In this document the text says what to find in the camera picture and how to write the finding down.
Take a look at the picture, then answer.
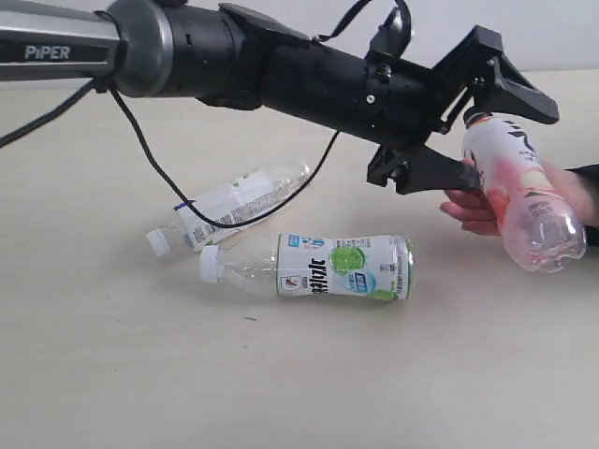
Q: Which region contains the clear bottle lime label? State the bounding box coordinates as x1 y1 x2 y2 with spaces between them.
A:
199 233 415 302

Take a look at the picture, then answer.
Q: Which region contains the black sleeved forearm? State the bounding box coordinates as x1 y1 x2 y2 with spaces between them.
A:
565 164 598 248

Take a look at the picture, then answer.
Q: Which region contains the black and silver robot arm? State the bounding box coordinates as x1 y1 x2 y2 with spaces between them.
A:
1 1 560 195

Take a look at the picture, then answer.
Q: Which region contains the pink peach drink bottle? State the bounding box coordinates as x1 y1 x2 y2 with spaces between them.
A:
462 112 587 273

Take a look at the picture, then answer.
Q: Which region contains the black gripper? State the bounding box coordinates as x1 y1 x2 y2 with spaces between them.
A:
367 25 560 196

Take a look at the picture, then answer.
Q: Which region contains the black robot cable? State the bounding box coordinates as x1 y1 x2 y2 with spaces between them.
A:
0 0 413 230

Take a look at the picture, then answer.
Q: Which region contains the open bare human hand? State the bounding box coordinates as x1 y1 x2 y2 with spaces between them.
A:
439 157 593 247

